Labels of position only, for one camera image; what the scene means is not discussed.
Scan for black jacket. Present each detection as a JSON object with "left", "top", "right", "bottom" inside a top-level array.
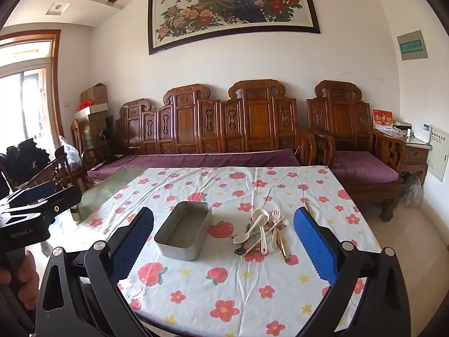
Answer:
[{"left": 0, "top": 140, "right": 53, "bottom": 186}]

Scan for white box with red flowers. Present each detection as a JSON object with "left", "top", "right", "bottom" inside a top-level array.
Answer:
[{"left": 74, "top": 100, "right": 109, "bottom": 120}]

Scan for recessed ceiling light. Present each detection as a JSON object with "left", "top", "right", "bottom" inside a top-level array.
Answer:
[{"left": 47, "top": 2, "right": 71, "bottom": 16}]

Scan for clear plastic bag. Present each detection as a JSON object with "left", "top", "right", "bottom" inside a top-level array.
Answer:
[{"left": 400, "top": 174, "right": 423, "bottom": 208}]

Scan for floral strawberry tablecloth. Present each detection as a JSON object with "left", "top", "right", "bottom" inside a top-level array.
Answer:
[{"left": 58, "top": 166, "right": 383, "bottom": 337}]

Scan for person's left hand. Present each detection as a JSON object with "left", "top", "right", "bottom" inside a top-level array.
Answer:
[{"left": 0, "top": 251, "right": 40, "bottom": 304}]

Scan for brown cardboard box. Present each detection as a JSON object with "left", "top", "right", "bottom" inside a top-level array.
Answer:
[{"left": 81, "top": 83, "right": 108, "bottom": 105}]

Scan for stacked cardboard boxes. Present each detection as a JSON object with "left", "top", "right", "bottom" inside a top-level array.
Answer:
[{"left": 75, "top": 114, "right": 107, "bottom": 148}]

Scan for cream plastic fork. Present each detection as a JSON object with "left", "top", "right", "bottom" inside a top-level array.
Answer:
[{"left": 270, "top": 208, "right": 281, "bottom": 250}]

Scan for plastic bag with dark contents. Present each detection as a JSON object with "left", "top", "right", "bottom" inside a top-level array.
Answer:
[{"left": 59, "top": 135, "right": 83, "bottom": 169}]

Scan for white desk device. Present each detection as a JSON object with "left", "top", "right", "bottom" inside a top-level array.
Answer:
[{"left": 410, "top": 124, "right": 431, "bottom": 144}]

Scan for carved wooden armchair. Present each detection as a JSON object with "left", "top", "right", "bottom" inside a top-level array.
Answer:
[{"left": 306, "top": 80, "right": 407, "bottom": 222}]

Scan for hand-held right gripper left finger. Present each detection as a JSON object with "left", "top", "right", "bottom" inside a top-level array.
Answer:
[{"left": 35, "top": 206, "right": 155, "bottom": 337}]

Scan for carved wooden sofa bench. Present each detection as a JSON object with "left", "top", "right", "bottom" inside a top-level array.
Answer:
[{"left": 114, "top": 79, "right": 318, "bottom": 169}]

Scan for grey wall electrical box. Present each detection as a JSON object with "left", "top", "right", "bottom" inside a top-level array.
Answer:
[{"left": 396, "top": 30, "right": 429, "bottom": 61}]

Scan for cream long-handled spoon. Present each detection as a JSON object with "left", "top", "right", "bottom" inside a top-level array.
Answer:
[{"left": 232, "top": 218, "right": 264, "bottom": 245}]

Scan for wooden side table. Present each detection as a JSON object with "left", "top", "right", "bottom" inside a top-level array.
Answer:
[{"left": 374, "top": 128, "right": 430, "bottom": 183}]

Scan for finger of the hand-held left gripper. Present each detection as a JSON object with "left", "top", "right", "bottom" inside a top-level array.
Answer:
[
  {"left": 0, "top": 185, "right": 83, "bottom": 223},
  {"left": 0, "top": 182, "right": 57, "bottom": 208}
]

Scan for gold handled utensil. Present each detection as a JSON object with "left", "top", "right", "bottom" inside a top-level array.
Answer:
[{"left": 276, "top": 230, "right": 289, "bottom": 262}]

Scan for purple armchair cushion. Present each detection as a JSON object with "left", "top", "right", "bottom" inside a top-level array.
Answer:
[{"left": 331, "top": 151, "right": 400, "bottom": 185}]

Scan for framed peacock painting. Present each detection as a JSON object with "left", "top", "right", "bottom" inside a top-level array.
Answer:
[{"left": 147, "top": 0, "right": 321, "bottom": 56}]

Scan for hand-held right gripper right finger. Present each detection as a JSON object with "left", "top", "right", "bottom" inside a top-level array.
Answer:
[{"left": 293, "top": 206, "right": 411, "bottom": 337}]

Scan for brown wooden chopstick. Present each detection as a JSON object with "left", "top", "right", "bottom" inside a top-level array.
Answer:
[{"left": 251, "top": 217, "right": 285, "bottom": 253}]

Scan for rectangular metal tray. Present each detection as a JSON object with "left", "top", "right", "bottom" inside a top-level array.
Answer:
[{"left": 154, "top": 201, "right": 212, "bottom": 261}]

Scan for red gift box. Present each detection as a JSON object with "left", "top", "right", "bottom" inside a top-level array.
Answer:
[{"left": 372, "top": 108, "right": 393, "bottom": 130}]

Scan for wood framed balcony door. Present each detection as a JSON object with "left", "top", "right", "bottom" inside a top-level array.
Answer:
[{"left": 0, "top": 30, "right": 65, "bottom": 155}]

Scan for wooden dining chair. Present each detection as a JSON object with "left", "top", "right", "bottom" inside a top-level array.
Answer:
[{"left": 24, "top": 145, "right": 88, "bottom": 192}]

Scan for small black fan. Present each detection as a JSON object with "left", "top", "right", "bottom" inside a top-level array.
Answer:
[{"left": 98, "top": 128, "right": 113, "bottom": 155}]

